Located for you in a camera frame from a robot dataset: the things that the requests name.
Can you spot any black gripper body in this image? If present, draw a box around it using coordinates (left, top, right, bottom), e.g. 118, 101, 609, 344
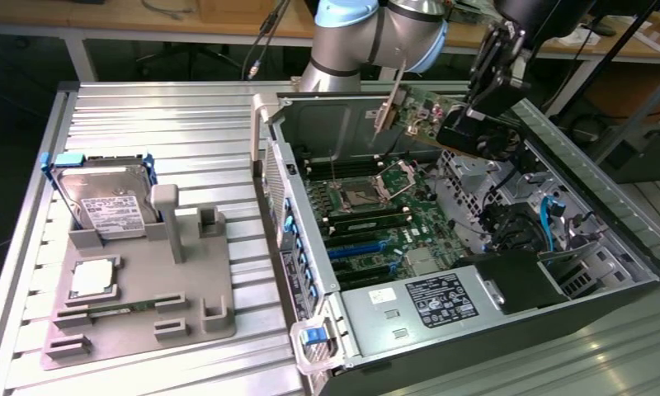
494, 0, 599, 43

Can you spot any graphics card with black fan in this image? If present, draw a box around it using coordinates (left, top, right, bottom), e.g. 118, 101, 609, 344
371, 84, 526, 163

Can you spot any black tripod pole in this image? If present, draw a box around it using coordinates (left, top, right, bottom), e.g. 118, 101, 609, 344
542, 0, 660, 116

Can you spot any black monitor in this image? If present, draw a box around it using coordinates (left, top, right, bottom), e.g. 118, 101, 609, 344
594, 0, 660, 36

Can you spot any perforated metal disk bay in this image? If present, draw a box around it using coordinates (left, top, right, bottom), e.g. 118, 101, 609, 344
438, 148, 507, 215

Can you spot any metal socket cover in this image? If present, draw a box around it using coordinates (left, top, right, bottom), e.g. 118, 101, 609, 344
374, 160, 423, 197

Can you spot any dark grey floor cabinet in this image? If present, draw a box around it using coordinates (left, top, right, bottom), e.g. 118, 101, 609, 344
605, 127, 660, 185

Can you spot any socket locking lever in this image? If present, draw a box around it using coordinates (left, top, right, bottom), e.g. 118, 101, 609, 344
329, 148, 343, 186

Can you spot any CPU socket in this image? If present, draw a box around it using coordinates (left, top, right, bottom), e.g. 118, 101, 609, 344
335, 177, 390, 214

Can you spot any green motherboard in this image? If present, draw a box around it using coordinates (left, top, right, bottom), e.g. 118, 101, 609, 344
302, 154, 475, 292

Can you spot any black RAM stick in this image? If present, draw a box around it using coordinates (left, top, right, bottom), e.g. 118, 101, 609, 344
325, 209, 414, 237

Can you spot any silver chipset heat sink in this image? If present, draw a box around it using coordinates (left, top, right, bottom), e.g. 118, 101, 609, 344
406, 249, 439, 276

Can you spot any long blue expansion slot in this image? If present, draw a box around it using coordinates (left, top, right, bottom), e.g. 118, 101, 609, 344
327, 242, 390, 260

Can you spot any grey slotted disk bay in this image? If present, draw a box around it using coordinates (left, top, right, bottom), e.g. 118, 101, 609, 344
538, 243, 613, 300

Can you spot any grey power supply unit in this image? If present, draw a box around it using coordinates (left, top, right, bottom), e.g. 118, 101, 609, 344
338, 266, 517, 358

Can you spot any open black PC case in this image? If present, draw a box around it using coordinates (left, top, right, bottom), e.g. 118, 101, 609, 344
250, 88, 660, 396

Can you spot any clear case latch blue tab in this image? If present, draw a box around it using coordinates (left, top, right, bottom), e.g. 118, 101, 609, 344
288, 317, 346, 375

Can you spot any hard disk in blue caddy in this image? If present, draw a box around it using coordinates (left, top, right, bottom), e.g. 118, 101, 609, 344
39, 151, 164, 243

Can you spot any grey parts rack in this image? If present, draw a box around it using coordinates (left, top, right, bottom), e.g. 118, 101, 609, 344
40, 183, 238, 371

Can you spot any green RAM stick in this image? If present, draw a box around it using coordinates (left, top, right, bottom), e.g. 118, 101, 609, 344
86, 299, 160, 318

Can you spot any silver CPU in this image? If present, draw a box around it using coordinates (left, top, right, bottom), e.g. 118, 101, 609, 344
66, 260, 120, 300

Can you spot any black wire bundle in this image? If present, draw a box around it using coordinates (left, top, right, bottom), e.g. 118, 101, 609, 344
482, 204, 546, 252

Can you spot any blue wire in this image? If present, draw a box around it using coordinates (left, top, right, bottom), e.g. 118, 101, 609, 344
538, 196, 563, 252

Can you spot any grey case latch bracket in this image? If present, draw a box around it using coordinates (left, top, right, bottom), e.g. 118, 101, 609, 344
251, 92, 287, 166

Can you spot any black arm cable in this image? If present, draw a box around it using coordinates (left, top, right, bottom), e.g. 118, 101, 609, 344
243, 0, 288, 80

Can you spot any wooden desk white frame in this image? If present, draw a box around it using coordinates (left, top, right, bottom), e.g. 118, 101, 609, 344
0, 0, 660, 116

